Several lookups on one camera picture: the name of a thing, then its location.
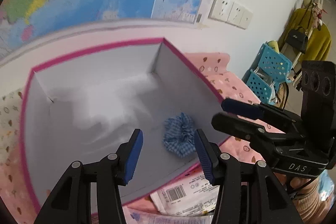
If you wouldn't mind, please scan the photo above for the blue perforated plastic rack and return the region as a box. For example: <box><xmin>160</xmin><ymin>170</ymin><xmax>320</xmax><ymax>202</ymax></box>
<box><xmin>243</xmin><ymin>43</ymin><xmax>292</xmax><ymax>105</ymax></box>

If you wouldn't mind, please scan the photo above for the right forearm pink sleeve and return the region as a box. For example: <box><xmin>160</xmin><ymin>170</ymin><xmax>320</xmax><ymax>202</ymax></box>
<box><xmin>293</xmin><ymin>176</ymin><xmax>335</xmax><ymax>223</ymax></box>

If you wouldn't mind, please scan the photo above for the blue gingham scrunchie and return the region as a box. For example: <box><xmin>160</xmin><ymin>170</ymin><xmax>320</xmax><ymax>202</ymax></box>
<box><xmin>163</xmin><ymin>113</ymin><xmax>196</xmax><ymax>158</ymax></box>

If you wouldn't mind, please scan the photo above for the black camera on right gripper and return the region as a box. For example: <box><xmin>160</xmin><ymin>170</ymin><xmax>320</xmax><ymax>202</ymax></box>
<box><xmin>301</xmin><ymin>60</ymin><xmax>335</xmax><ymax>157</ymax></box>

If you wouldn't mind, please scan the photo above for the pink cardboard box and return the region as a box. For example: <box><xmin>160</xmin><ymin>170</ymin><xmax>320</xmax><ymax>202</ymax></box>
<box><xmin>19</xmin><ymin>38</ymin><xmax>227</xmax><ymax>211</ymax></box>

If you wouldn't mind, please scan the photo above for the black handbag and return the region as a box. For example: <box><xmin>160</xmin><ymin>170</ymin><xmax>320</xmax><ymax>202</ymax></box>
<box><xmin>285</xmin><ymin>26</ymin><xmax>308</xmax><ymax>54</ymax></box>

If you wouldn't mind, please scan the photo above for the white wet wipes pack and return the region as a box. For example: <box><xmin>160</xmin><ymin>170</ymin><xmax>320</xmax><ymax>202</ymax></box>
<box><xmin>150</xmin><ymin>168</ymin><xmax>219</xmax><ymax>217</ymax></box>

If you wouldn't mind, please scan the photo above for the person's right hand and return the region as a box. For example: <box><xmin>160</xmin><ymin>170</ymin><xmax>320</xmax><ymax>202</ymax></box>
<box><xmin>275</xmin><ymin>173</ymin><xmax>318</xmax><ymax>194</ymax></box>

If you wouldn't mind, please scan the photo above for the white wall socket panel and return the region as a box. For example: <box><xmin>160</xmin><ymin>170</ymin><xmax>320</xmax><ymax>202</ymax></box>
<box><xmin>209</xmin><ymin>0</ymin><xmax>253</xmax><ymax>30</ymax></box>

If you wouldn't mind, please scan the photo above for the mustard yellow coat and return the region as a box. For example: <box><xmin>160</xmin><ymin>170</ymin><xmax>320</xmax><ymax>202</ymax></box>
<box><xmin>278</xmin><ymin>9</ymin><xmax>332</xmax><ymax>62</ymax></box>

